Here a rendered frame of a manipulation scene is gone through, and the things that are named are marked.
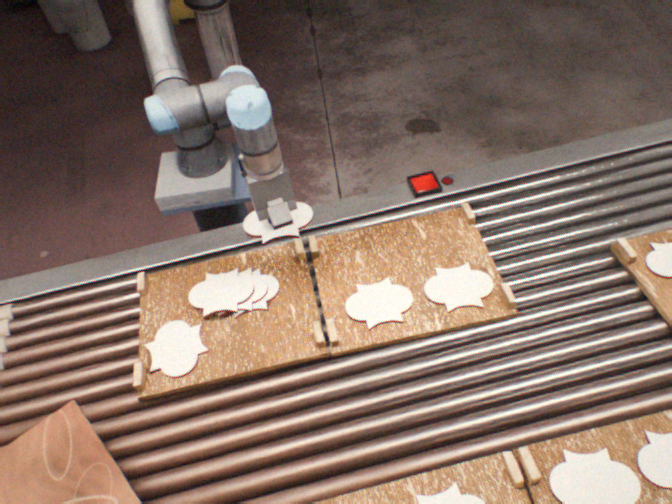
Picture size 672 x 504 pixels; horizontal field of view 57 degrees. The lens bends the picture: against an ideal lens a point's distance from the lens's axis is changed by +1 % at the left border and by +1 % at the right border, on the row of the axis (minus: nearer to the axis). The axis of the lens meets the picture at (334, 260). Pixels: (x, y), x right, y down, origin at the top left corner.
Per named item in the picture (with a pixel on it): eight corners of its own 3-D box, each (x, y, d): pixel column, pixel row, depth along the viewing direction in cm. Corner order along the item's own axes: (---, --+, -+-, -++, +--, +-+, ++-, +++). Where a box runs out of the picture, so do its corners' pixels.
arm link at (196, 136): (171, 129, 179) (155, 88, 169) (215, 118, 181) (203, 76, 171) (175, 152, 171) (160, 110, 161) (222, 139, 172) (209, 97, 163)
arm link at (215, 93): (195, 72, 119) (204, 100, 112) (250, 57, 120) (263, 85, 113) (206, 106, 125) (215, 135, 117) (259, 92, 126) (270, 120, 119)
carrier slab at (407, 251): (309, 244, 154) (308, 239, 153) (466, 210, 155) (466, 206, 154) (332, 357, 130) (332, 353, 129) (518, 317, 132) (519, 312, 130)
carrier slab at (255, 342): (143, 280, 152) (140, 276, 151) (302, 244, 154) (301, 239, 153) (139, 401, 129) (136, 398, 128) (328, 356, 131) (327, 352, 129)
